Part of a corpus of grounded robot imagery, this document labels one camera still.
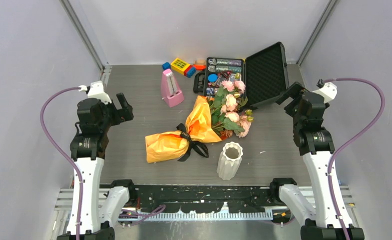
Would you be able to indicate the black open poker case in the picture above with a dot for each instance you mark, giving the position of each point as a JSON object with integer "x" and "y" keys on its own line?
{"x": 264, "y": 74}

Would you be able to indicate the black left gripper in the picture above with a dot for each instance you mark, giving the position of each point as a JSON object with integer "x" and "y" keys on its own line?
{"x": 124, "y": 113}

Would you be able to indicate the blue toy block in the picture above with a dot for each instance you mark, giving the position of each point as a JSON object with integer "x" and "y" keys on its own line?
{"x": 166, "y": 66}

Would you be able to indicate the pink metronome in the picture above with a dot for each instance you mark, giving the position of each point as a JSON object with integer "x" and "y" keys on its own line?
{"x": 170, "y": 90}

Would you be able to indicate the blue round poker chip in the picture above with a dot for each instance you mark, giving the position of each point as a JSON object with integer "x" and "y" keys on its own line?
{"x": 212, "y": 78}

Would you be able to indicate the orange flower bouquet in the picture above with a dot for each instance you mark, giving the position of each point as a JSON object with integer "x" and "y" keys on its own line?
{"x": 213, "y": 119}

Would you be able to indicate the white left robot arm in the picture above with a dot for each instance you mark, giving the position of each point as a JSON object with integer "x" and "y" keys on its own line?
{"x": 90, "y": 220}

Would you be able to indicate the black printed ribbon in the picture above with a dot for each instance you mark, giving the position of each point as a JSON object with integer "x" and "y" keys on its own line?
{"x": 199, "y": 147}

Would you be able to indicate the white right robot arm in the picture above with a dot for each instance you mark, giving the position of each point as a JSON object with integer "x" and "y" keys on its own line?
{"x": 327, "y": 218}

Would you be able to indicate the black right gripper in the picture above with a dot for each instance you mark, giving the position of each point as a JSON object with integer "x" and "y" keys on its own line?
{"x": 294, "y": 91}

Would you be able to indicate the orange toy piece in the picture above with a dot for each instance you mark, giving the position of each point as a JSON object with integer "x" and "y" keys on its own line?
{"x": 200, "y": 64}

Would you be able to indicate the yellow toy block house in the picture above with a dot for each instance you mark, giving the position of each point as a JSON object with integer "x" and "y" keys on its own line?
{"x": 183, "y": 67}

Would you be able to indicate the white ribbed vase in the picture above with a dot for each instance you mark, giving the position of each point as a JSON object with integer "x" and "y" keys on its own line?
{"x": 229, "y": 160}

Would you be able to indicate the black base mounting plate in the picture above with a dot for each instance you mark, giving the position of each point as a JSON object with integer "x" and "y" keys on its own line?
{"x": 202, "y": 199}

